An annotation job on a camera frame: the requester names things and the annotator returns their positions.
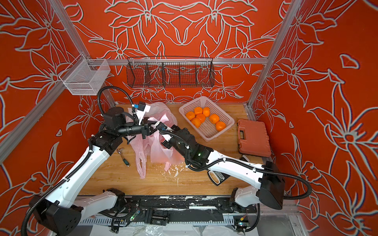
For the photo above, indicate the white plastic perforated basket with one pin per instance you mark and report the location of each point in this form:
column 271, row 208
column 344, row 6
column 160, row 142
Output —
column 207, row 130

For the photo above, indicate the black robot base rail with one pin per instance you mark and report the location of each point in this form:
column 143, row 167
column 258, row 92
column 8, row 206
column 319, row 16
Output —
column 198, row 210

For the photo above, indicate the clear wire mesh basket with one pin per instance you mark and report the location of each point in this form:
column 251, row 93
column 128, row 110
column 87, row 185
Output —
column 82, row 78

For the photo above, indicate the pink plastic bag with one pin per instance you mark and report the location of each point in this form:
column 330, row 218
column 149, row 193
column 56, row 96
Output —
column 141, row 147
column 159, row 153

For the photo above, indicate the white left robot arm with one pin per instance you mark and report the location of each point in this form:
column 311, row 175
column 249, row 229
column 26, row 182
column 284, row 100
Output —
column 58, row 209

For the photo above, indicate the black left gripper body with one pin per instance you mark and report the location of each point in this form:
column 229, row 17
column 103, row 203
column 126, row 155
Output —
column 134, row 130

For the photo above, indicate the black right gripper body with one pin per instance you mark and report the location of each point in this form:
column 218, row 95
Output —
column 177, row 141

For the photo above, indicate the orange mandarin front corner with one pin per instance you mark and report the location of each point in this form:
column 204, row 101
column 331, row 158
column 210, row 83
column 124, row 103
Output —
column 214, row 118

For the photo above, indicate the orange mandarin front basket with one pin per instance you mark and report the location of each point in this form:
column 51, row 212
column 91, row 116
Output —
column 196, row 122

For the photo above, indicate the orange mandarin right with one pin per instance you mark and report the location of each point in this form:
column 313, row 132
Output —
column 220, row 126

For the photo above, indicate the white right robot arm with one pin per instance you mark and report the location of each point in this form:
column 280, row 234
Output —
column 266, row 182

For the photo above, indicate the black wire wall basket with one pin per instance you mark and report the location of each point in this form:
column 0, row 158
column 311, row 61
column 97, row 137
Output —
column 170, row 72

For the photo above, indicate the orange mandarin centre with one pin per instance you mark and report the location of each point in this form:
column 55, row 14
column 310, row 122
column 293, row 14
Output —
column 201, row 117

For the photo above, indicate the red plastic tool case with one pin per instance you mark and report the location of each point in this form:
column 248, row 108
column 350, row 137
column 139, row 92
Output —
column 253, row 138

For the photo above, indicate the orange mandarin left back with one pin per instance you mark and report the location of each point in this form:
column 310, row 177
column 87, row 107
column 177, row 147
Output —
column 198, row 110

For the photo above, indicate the orange mandarin back top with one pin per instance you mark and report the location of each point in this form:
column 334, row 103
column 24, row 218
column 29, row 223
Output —
column 206, row 111

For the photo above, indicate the orange mandarin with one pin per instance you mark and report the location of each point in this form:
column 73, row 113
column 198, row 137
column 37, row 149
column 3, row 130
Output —
column 220, row 126
column 198, row 110
column 201, row 117
column 206, row 111

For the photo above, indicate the black handheld label tool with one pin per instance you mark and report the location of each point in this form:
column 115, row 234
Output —
column 217, row 178

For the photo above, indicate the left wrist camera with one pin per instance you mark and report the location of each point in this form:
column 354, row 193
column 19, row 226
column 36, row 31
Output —
column 141, row 109

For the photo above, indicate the small green handled screwdriver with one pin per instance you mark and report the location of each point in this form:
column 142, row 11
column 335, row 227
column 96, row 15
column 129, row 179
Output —
column 120, row 152

